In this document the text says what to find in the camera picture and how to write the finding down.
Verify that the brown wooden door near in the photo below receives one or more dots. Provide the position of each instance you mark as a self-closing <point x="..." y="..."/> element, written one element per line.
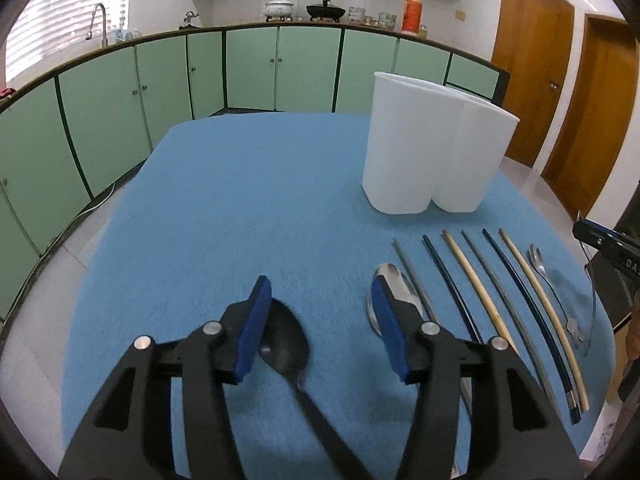
<point x="533" y="44"/>

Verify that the white lidded pot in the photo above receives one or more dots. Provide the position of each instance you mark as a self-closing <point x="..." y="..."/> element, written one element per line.
<point x="278" y="10"/>

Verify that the grey chopstick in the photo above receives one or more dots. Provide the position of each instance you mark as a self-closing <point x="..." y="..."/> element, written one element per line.
<point x="517" y="320"/>
<point x="416" y="283"/>

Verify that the chrome sink faucet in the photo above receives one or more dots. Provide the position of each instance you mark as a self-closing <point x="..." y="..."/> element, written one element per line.
<point x="98" y="15"/>

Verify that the brown wooden door far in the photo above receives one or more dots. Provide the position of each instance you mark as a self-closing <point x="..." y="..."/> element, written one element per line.
<point x="597" y="119"/>

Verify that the large steel spoon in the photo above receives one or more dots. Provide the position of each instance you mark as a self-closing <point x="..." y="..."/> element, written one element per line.
<point x="400" y="289"/>

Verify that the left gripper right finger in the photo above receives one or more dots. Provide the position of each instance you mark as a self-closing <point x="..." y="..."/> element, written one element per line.
<point x="515" y="432"/>

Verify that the black wok with lid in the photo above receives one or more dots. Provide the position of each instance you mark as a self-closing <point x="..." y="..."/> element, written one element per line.
<point x="325" y="11"/>

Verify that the orange thermos flask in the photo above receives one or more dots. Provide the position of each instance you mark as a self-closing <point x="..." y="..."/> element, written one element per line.
<point x="411" y="18"/>

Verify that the black chopstick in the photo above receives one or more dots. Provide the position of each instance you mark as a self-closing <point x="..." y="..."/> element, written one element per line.
<point x="455" y="293"/>
<point x="572" y="402"/>

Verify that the green base kitchen cabinets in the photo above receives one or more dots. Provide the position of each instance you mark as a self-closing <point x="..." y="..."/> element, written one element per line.
<point x="67" y="136"/>

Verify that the small steel teaspoon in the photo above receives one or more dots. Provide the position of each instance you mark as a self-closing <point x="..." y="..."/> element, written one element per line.
<point x="571" y="324"/>

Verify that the white two-compartment utensil holder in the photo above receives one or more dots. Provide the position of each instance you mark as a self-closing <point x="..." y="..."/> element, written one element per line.
<point x="431" y="144"/>

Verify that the brown wooden door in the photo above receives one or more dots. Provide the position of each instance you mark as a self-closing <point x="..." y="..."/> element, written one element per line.
<point x="597" y="119"/>
<point x="533" y="44"/>

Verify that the blue table mat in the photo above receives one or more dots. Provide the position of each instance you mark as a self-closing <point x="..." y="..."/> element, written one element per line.
<point x="227" y="199"/>

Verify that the window with white blinds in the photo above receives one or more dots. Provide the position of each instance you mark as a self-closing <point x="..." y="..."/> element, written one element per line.
<point x="47" y="26"/>

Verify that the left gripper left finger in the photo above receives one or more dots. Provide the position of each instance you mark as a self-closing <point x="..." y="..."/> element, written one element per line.
<point x="126" y="431"/>

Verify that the wooden chopstick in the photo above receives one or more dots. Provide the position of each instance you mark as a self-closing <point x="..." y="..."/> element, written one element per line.
<point x="480" y="289"/>
<point x="582" y="394"/>

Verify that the black plastic spoon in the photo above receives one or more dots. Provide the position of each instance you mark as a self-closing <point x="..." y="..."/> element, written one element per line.
<point x="286" y="349"/>

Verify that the glass jars on counter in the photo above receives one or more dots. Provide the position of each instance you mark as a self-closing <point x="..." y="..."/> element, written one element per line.
<point x="384" y="20"/>

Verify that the person's right hand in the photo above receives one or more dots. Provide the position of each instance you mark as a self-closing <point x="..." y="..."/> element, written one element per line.
<point x="632" y="341"/>

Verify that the metal kettle on counter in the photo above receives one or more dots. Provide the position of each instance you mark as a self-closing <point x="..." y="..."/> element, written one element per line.
<point x="188" y="20"/>

